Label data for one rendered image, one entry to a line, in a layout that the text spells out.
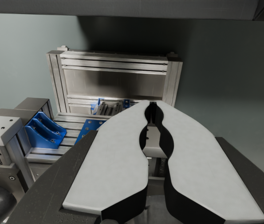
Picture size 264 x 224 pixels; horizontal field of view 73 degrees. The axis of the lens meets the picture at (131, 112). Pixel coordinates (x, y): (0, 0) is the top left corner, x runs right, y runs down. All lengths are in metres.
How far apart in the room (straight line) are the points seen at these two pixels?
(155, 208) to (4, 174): 0.40
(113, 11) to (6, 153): 0.47
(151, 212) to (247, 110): 1.42
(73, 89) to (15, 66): 0.57
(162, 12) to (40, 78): 1.38
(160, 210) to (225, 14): 0.45
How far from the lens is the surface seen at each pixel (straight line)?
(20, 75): 1.73
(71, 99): 1.35
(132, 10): 0.38
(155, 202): 0.52
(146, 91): 1.24
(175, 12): 0.38
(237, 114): 1.77
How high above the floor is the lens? 1.33
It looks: 58 degrees down
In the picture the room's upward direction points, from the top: 174 degrees counter-clockwise
